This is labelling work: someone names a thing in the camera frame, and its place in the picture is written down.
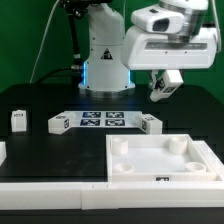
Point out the white right fence wall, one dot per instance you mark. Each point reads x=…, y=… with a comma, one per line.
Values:
x=212, y=162

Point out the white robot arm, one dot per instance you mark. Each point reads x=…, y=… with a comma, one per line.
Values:
x=104, y=73

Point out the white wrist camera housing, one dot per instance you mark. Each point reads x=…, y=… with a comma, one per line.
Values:
x=155, y=19

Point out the white fence wall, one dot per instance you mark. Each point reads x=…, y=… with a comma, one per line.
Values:
x=88, y=196
x=212, y=162

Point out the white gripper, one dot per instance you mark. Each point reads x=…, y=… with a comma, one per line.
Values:
x=145, y=51

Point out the white sheet with tags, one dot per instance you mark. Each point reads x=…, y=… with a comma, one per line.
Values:
x=103, y=119

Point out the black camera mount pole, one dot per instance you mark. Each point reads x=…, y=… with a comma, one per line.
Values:
x=75, y=9

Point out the white square table top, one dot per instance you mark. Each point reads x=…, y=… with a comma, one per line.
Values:
x=144, y=158

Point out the white left fence stub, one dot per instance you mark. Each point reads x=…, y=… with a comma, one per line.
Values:
x=3, y=153

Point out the white front fence wall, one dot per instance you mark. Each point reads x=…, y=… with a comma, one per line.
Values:
x=88, y=196

